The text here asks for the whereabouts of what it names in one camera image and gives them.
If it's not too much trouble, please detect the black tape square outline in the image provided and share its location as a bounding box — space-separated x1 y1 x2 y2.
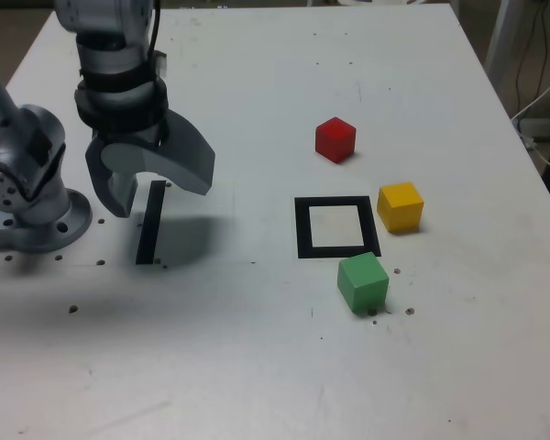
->
293 195 382 260

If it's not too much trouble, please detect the white metal post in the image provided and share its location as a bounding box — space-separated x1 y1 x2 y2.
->
483 0 526 74

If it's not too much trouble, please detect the red cube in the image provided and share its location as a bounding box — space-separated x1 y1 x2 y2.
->
314 116 358 164

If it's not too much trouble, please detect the yellow cube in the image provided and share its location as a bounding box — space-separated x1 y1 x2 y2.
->
376 181 425 234

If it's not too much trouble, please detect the thin black cable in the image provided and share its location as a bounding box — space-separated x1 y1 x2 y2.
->
514 0 550 116

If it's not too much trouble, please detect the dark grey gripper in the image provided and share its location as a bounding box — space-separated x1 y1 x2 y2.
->
84 111 217 219

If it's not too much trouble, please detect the green cube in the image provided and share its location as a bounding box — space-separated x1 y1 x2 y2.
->
336 251 391 317

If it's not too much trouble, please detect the thin white cable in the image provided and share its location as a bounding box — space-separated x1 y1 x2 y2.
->
511 67 550 171

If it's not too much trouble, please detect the black tape strip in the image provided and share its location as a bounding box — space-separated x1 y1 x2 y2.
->
135 180 167 266

